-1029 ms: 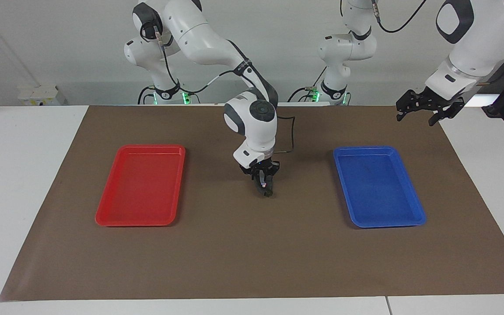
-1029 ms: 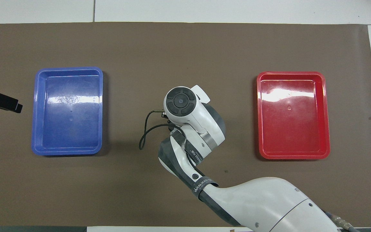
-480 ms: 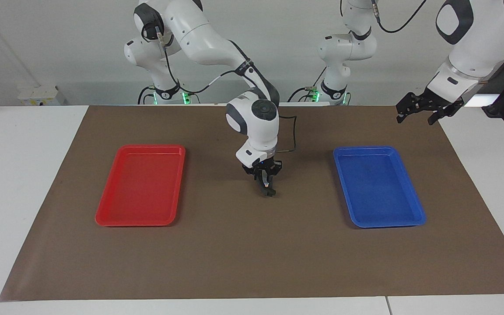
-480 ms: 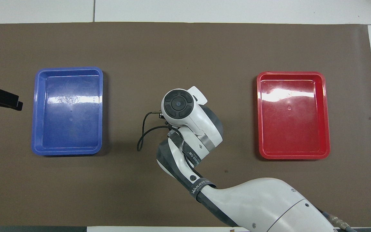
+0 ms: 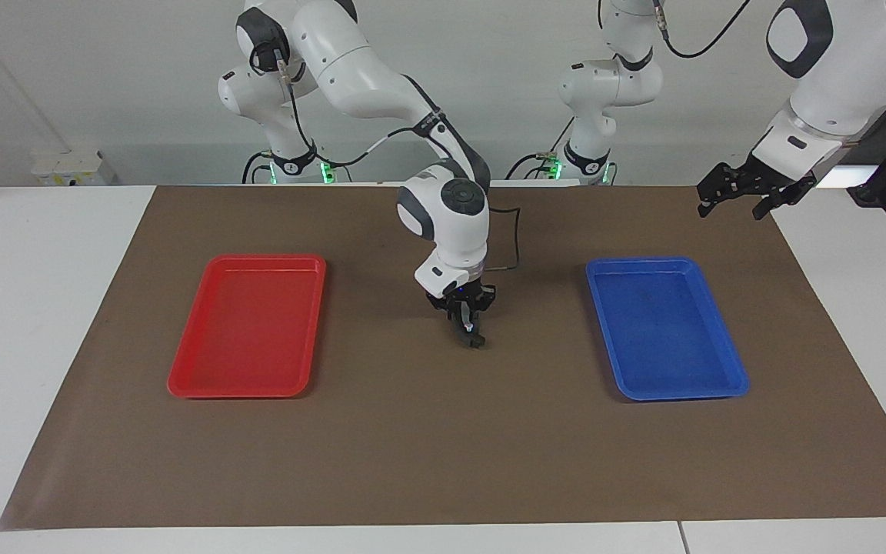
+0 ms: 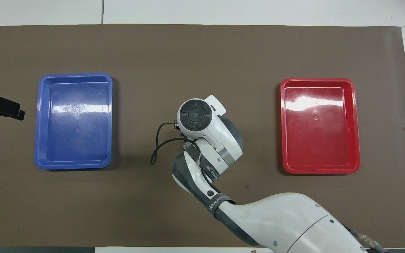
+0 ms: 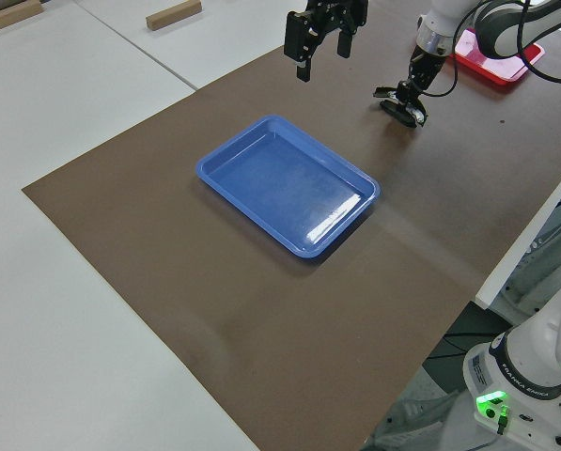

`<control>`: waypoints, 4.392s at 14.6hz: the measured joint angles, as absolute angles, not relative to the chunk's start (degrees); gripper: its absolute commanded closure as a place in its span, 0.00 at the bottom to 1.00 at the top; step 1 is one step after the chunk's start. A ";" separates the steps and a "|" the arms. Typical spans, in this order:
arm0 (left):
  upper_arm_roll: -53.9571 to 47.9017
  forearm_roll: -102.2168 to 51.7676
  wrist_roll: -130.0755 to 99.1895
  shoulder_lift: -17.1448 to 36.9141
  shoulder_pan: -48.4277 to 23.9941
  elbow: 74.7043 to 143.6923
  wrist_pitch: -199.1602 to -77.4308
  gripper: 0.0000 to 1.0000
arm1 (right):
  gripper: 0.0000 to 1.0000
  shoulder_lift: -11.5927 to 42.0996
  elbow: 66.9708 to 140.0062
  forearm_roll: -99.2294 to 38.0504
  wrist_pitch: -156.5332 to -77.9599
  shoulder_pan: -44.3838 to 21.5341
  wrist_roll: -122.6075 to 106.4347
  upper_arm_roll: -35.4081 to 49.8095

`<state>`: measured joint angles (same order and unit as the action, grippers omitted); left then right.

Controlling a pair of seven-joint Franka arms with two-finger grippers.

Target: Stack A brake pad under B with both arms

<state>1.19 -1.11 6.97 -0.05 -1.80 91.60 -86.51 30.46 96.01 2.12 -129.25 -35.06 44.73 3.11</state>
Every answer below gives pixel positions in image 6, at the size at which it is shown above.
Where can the red plastic tray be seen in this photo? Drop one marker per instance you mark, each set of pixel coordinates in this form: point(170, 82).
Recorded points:
point(320, 140)

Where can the blue plastic tray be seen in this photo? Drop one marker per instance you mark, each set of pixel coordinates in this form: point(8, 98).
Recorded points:
point(74, 140)

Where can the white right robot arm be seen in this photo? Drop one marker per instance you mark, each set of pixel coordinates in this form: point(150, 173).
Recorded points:
point(280, 221)

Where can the brown table mat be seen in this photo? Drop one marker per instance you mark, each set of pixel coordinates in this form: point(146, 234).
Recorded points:
point(202, 63)

